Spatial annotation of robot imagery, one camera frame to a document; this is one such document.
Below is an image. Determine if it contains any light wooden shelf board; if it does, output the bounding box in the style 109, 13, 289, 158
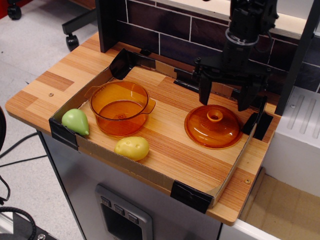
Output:
163, 0, 307, 41

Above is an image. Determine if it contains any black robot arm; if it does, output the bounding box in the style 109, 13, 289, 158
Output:
192, 0, 279, 112

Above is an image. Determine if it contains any white toy sink unit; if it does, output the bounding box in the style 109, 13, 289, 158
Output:
263, 87, 320, 196

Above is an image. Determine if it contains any black right shelf post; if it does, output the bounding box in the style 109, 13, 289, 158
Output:
274, 0, 320, 116

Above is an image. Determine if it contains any green toy pear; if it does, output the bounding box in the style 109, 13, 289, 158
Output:
61, 108, 90, 136

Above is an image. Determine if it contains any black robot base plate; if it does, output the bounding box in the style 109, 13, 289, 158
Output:
0, 206, 57, 240

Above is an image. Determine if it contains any cardboard fence with black tape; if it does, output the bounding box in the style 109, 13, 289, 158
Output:
49, 48, 279, 222

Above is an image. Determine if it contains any orange transparent plastic pot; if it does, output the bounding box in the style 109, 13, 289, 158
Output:
85, 80, 156, 136

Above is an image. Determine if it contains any black chair base with casters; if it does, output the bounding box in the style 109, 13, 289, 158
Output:
62, 9, 97, 52

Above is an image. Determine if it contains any orange transparent pot lid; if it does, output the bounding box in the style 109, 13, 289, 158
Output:
184, 104, 242, 149

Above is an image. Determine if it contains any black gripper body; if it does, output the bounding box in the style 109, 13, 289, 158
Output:
192, 31, 271, 88

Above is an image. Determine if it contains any black left shelf post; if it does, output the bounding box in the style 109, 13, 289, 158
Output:
95, 0, 127, 53

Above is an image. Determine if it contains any black shelf post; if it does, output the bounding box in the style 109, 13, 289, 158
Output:
274, 0, 320, 116
95, 0, 127, 53

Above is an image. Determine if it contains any black floor cable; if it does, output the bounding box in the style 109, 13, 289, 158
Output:
0, 131, 48, 168

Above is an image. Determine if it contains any grey oven control panel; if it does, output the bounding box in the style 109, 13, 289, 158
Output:
95, 184, 154, 240

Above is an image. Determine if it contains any yellow toy potato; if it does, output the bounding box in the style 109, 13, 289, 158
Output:
114, 136, 150, 161

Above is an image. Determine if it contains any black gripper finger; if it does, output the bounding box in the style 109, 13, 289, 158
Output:
237, 81, 262, 112
199, 74, 212, 105

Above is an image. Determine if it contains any black caster wheel far left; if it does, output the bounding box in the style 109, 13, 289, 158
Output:
7, 0, 22, 21

